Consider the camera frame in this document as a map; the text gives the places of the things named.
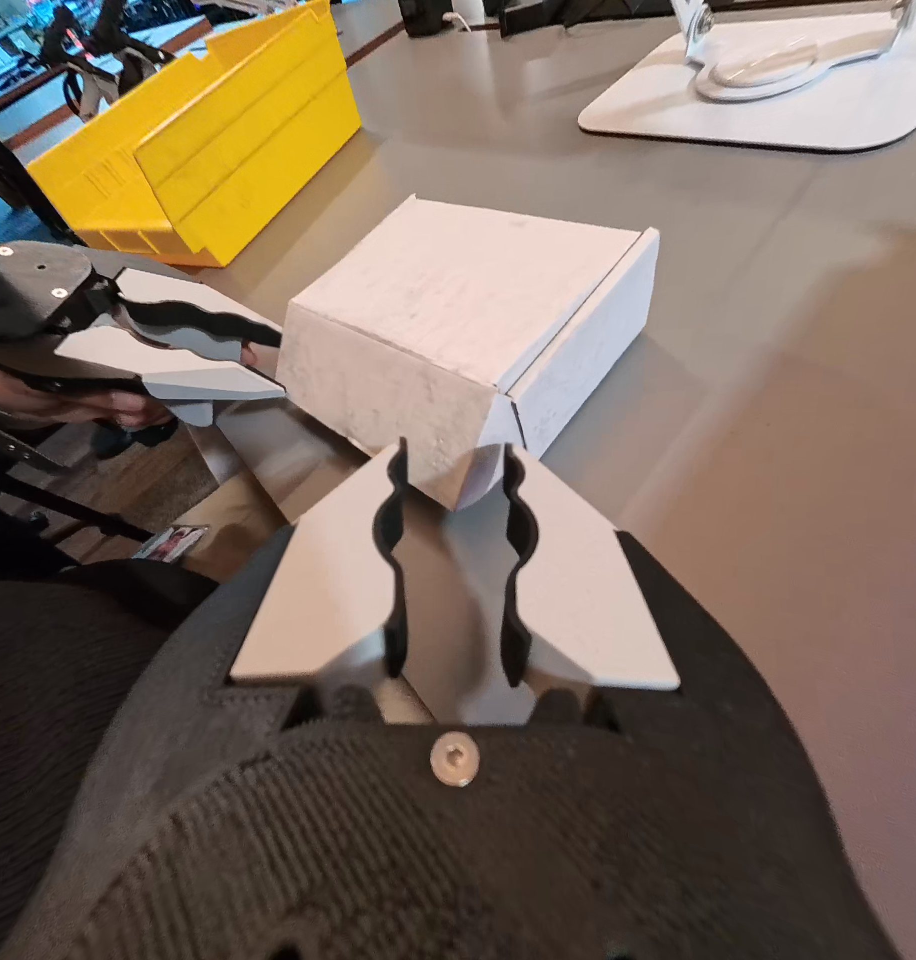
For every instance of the yellow plastic bin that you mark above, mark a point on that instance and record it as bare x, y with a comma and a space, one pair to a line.
202, 135

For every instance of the spare hand-held gripper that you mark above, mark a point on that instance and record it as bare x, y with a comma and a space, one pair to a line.
90, 67

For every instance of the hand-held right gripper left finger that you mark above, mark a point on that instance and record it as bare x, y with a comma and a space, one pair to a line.
315, 592

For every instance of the black office chair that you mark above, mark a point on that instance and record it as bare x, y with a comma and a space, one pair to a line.
22, 510

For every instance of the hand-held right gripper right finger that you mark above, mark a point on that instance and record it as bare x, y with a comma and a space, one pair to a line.
593, 600

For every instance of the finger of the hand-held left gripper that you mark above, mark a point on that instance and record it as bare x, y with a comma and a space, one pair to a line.
187, 379
202, 296

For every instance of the black electronic device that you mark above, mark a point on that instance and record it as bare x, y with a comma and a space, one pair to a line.
424, 16
536, 15

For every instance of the person's left hand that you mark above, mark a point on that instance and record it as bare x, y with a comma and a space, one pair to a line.
52, 405

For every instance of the white cardboard mailer box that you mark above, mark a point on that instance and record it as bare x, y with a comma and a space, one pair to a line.
465, 292

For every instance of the person's black knitted sweater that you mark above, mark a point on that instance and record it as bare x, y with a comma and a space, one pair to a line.
52, 712

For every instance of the white document stand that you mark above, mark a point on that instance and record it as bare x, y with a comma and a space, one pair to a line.
765, 112

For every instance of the person's tan trouser leg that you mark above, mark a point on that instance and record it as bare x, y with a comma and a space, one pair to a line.
240, 525

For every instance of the small printed card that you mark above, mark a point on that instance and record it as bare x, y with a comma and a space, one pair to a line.
171, 544

